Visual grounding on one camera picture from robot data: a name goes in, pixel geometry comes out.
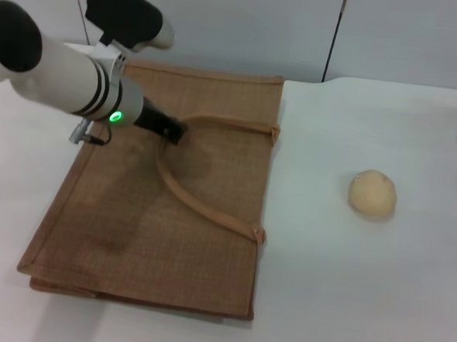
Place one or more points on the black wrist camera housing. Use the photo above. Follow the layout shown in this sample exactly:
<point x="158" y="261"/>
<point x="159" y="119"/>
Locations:
<point x="123" y="11"/>

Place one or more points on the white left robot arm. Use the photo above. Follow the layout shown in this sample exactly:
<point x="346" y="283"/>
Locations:
<point x="63" y="79"/>

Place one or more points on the egg yolk pastry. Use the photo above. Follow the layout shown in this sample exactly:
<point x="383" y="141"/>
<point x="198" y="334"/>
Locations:
<point x="372" y="195"/>

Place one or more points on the dark vertical wall joint strip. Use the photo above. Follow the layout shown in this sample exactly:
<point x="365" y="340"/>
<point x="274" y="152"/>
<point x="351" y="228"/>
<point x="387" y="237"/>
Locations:
<point x="334" y="42"/>
<point x="82" y="18"/>

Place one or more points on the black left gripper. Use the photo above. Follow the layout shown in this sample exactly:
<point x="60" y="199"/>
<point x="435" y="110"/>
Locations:
<point x="152" y="116"/>

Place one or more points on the brown woven handbag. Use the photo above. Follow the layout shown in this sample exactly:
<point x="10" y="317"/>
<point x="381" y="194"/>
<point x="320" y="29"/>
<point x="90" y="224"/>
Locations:
<point x="208" y="255"/>

